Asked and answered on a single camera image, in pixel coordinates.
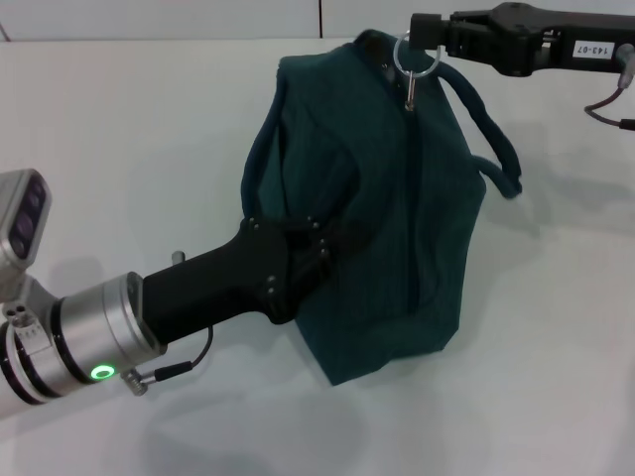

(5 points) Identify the dark right gripper cable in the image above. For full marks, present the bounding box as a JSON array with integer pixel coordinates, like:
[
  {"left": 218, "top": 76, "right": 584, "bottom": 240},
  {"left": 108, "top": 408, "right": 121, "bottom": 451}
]
[{"left": 583, "top": 43, "right": 635, "bottom": 131}]

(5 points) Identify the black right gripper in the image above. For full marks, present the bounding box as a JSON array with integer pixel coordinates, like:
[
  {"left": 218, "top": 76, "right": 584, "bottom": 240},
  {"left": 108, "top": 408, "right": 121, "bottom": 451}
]
[{"left": 409, "top": 2, "right": 635, "bottom": 78}]

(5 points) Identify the dark teal lunch bag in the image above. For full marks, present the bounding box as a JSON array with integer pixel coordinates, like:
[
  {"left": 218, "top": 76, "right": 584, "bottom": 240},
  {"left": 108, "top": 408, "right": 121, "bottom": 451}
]
[{"left": 242, "top": 29, "right": 523, "bottom": 387}]

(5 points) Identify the dark gripper cable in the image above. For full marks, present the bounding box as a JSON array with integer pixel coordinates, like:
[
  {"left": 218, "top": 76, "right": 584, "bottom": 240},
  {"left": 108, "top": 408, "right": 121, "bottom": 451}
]
[
  {"left": 583, "top": 43, "right": 635, "bottom": 131},
  {"left": 123, "top": 324, "right": 215, "bottom": 397}
]

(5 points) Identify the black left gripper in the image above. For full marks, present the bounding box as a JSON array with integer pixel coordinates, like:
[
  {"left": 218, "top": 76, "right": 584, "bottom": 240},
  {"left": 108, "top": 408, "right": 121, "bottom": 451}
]
[{"left": 142, "top": 213, "right": 371, "bottom": 343}]

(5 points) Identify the white panel cabinet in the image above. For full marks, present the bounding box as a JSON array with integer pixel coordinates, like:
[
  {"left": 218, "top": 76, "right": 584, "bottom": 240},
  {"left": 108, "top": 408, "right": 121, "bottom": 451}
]
[{"left": 0, "top": 0, "right": 497, "bottom": 44}]

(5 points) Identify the dark left gripper cable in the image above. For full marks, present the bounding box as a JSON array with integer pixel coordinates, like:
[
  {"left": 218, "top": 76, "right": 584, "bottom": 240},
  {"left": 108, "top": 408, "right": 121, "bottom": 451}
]
[{"left": 123, "top": 324, "right": 215, "bottom": 397}]

